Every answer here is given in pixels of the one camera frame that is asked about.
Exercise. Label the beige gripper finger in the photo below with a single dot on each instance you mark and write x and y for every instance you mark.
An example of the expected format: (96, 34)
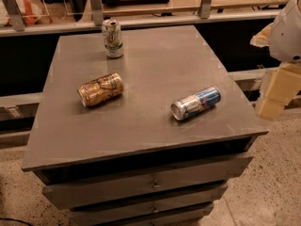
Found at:
(261, 39)
(277, 89)

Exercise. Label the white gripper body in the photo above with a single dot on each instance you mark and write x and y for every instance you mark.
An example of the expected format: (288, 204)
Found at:
(286, 37)

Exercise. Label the blue silver redbull can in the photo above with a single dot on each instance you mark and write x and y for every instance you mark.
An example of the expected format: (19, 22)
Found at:
(195, 103)

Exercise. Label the white green soda can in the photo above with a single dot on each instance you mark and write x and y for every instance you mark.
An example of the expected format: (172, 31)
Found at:
(112, 38)

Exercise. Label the orange brown soda can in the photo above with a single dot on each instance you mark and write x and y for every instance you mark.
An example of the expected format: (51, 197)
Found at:
(101, 89)

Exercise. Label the grey drawer cabinet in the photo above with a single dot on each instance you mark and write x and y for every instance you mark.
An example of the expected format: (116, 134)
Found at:
(135, 130)

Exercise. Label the bottom drawer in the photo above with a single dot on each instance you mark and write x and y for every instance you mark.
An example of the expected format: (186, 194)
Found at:
(166, 217)

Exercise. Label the orange white cloth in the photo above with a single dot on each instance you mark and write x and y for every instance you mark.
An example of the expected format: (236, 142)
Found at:
(32, 13)

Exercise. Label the top drawer with knob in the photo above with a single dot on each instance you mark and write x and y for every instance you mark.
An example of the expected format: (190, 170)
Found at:
(125, 185)

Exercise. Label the drawer with knob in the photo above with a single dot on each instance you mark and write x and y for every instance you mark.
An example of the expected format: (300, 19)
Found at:
(125, 185)
(150, 205)

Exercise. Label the middle drawer with knob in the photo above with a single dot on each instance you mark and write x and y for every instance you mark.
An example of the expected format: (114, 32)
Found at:
(150, 205)

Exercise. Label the grey metal bracket right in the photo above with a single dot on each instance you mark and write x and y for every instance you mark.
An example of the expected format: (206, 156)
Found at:
(204, 9)

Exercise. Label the grey metal bracket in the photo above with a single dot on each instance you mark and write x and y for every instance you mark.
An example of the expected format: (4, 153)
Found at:
(204, 9)
(16, 18)
(97, 12)

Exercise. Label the grey metal bracket middle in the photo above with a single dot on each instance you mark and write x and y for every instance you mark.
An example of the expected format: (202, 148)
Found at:
(97, 12)

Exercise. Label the grey metal bracket left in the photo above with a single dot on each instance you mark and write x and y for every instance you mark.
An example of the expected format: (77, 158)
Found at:
(16, 18)

